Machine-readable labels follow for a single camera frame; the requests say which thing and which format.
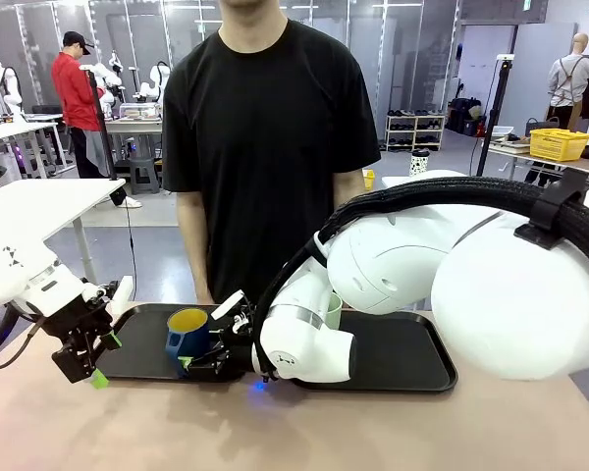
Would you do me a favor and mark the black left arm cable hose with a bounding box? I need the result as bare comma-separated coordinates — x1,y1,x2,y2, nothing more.
0,301,48,371

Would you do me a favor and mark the pale green plastic cup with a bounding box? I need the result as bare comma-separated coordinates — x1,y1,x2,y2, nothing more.
327,292,345,331

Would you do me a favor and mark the cluttered background table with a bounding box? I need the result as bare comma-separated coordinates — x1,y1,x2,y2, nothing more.
488,126,589,174

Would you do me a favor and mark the black handbag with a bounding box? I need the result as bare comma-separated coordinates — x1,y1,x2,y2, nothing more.
524,116,562,138

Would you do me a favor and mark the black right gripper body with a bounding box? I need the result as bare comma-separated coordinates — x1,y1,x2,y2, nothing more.
210,341,254,382

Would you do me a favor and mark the white black-spotted tumbler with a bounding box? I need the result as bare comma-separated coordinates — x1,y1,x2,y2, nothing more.
409,149,431,179

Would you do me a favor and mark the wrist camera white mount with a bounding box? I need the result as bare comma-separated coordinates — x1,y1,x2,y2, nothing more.
80,275,134,315
209,288,250,336

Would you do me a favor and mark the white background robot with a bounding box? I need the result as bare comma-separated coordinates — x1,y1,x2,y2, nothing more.
136,61,171,103
0,61,27,124

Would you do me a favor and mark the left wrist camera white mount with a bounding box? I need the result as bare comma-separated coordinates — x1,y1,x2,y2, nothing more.
80,275,134,315

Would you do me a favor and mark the blue cup with yellow inside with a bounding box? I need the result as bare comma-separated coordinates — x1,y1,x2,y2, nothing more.
165,307,211,377

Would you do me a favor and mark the mannequin with apron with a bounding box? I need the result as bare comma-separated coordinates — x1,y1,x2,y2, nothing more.
548,32,589,131

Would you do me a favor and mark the white table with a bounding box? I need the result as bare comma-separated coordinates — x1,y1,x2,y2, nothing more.
381,169,472,190
0,177,127,284

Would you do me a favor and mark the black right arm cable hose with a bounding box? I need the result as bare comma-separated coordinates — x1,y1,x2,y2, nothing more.
251,177,589,382

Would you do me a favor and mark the white shoe rack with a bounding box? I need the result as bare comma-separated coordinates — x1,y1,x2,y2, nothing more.
385,110,447,152

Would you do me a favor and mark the person in black t-shirt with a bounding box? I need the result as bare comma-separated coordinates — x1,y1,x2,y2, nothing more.
161,0,382,306

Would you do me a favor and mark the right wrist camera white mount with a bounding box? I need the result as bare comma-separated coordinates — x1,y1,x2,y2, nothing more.
209,288,250,336

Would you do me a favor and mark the person's right forearm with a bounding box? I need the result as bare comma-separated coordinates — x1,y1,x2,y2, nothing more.
178,220,215,293

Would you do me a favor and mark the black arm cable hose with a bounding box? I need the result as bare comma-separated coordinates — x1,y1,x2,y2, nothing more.
0,301,48,371
251,177,589,382

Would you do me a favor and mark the person in red jacket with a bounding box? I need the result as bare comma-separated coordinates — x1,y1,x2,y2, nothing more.
51,30,143,210

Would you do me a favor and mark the grey stool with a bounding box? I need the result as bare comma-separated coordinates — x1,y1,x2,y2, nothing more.
127,156,159,195

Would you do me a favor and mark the yellow plastic basket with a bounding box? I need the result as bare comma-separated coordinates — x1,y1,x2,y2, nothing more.
528,128,589,162

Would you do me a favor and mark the black bags pile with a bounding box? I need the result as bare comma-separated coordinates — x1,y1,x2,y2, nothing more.
446,96,488,137

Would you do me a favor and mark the black plastic serving tray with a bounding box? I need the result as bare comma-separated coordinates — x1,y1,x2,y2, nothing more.
294,309,458,393
93,302,250,384

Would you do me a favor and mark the white background desk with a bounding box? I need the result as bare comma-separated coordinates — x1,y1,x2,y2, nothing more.
0,120,78,181

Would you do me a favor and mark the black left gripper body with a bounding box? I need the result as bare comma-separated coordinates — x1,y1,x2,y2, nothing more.
43,288,115,345

